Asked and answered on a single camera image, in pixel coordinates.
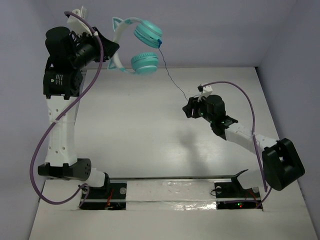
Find teal cat ear headphones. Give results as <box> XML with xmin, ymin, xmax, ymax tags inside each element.
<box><xmin>107</xmin><ymin>16</ymin><xmax>163</xmax><ymax>76</ymax></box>

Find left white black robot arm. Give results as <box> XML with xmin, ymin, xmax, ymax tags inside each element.
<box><xmin>37</xmin><ymin>26</ymin><xmax>120</xmax><ymax>197</ymax></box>

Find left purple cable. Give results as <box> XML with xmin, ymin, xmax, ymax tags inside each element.
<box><xmin>29</xmin><ymin>11</ymin><xmax>103</xmax><ymax>208</ymax></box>

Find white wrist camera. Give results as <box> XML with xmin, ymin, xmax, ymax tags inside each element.
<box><xmin>197</xmin><ymin>83</ymin><xmax>213</xmax><ymax>102</ymax></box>
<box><xmin>67</xmin><ymin>6</ymin><xmax>91</xmax><ymax>36</ymax></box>

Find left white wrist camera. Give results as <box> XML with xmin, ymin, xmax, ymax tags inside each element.
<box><xmin>67</xmin><ymin>6</ymin><xmax>91</xmax><ymax>36</ymax></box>

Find aluminium rail with foam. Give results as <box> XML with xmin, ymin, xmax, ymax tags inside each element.
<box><xmin>80</xmin><ymin>173</ymin><xmax>263</xmax><ymax>211</ymax></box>

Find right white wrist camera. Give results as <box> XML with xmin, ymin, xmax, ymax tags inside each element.
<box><xmin>197</xmin><ymin>83</ymin><xmax>213</xmax><ymax>102</ymax></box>

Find thin blue headphone cable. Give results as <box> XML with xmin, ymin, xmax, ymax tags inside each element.
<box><xmin>157</xmin><ymin>39</ymin><xmax>193</xmax><ymax>102</ymax></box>

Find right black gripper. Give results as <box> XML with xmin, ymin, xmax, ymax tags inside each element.
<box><xmin>183</xmin><ymin>93</ymin><xmax>215</xmax><ymax>124</ymax></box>

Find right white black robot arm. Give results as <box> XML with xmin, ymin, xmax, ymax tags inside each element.
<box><xmin>182</xmin><ymin>95</ymin><xmax>306</xmax><ymax>191</ymax></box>

